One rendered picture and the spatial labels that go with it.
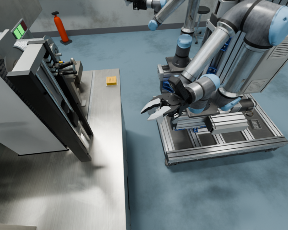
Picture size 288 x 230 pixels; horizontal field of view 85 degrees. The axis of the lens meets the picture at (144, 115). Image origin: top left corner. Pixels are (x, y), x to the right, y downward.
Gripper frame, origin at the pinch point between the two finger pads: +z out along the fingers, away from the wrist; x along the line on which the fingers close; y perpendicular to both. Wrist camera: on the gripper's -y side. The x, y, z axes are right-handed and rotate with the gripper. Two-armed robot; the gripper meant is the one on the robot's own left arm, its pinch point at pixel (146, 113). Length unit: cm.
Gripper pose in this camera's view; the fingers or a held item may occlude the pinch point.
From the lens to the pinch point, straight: 54.7
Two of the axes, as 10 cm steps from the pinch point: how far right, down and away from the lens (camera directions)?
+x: -5.5, -5.7, 6.1
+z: -8.3, 4.5, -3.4
